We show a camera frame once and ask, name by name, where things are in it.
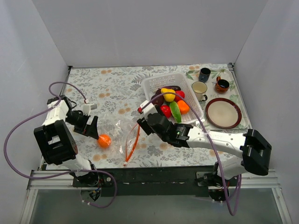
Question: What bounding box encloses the floral tablecloth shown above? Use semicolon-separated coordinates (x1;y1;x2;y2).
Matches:
64;64;232;169

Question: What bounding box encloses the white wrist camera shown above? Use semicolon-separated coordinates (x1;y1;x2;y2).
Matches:
138;100;158;120
82;104;97;116

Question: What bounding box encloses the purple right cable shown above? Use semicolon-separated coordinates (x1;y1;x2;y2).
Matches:
139;92;242;216

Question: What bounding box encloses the clear zip bag orange seal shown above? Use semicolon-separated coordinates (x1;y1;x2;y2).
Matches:
96;113;138;167

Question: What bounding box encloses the cream enamel mug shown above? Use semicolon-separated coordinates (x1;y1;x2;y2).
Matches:
192;81;207;102

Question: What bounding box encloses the purple cable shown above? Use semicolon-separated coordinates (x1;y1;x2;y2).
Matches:
139;92;242;216
3;81;117;209

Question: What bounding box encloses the dark red fake plum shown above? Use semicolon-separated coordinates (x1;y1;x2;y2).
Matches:
151;89;164;106

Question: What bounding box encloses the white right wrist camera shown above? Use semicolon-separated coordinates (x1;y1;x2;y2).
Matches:
138;100;158;120

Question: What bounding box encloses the purple fake eggplant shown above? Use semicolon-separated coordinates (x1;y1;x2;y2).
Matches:
171;86;181;91

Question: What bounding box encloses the floral serving tray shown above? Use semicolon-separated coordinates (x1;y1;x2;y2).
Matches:
186;66;249;130

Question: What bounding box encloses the yellow fake lemon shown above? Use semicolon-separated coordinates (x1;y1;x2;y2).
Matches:
161;88;176;103

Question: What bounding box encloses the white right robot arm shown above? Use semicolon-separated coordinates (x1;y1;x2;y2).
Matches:
137;113;272;186

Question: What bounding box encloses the red fake apple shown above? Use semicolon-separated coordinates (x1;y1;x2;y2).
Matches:
160;105;172;118

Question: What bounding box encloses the fake orange mandarin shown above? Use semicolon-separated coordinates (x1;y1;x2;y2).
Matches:
177;100;190;115

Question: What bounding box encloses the cream plate red rim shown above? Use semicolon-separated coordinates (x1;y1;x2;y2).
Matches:
205;98;242;129

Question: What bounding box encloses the fake watermelon slice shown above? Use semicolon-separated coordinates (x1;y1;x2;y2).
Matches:
169;101;182;123

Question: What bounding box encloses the white plastic mesh basket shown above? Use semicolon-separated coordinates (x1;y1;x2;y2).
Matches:
141;72;205;122

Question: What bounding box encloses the dark blue mug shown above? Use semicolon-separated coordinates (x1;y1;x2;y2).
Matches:
199;68;211;83

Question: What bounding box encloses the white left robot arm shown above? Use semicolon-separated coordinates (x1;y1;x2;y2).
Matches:
34;95;100;187

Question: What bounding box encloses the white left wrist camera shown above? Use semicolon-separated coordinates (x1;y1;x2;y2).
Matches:
82;104;97;116

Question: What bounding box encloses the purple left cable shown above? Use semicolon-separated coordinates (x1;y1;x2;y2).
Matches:
3;81;117;209

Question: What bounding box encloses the orange brown mug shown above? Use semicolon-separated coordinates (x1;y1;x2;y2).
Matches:
214;77;230;94

